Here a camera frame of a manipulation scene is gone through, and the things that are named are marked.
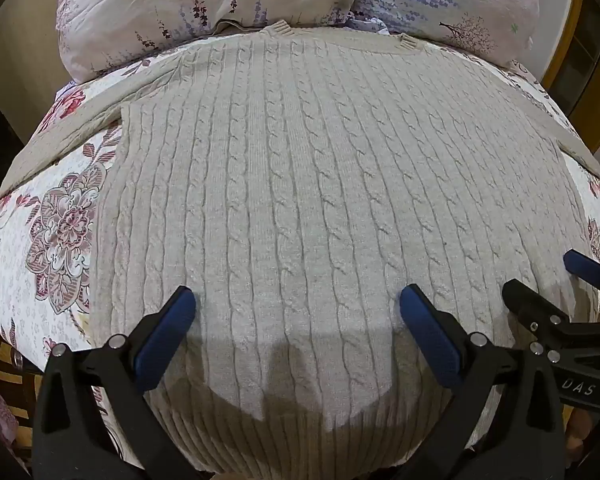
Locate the blue floral pillow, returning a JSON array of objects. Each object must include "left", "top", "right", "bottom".
[{"left": 350, "top": 0, "right": 558, "bottom": 68}]

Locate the pink floral pillow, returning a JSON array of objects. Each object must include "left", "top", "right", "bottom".
[{"left": 49, "top": 0, "right": 363, "bottom": 83}]

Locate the person's right hand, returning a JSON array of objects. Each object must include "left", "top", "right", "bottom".
[{"left": 566, "top": 406, "right": 598, "bottom": 456}]

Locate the floral bed sheet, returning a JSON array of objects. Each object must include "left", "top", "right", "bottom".
[{"left": 0, "top": 57, "right": 600, "bottom": 441}]

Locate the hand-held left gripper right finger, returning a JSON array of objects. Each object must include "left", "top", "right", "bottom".
[{"left": 399, "top": 283, "right": 567, "bottom": 480}]

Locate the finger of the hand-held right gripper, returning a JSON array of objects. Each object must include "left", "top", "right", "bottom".
[
  {"left": 502, "top": 280, "right": 600, "bottom": 361},
  {"left": 563, "top": 248, "right": 600, "bottom": 307}
]

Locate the beige cable knit sweater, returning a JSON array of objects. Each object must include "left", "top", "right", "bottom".
[{"left": 2, "top": 20, "right": 600, "bottom": 476}]

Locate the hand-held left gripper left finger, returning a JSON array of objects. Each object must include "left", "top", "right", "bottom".
[{"left": 32, "top": 286, "right": 197, "bottom": 480}]

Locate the wooden cabinet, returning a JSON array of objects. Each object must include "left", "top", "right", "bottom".
[{"left": 540, "top": 0, "right": 600, "bottom": 153}]

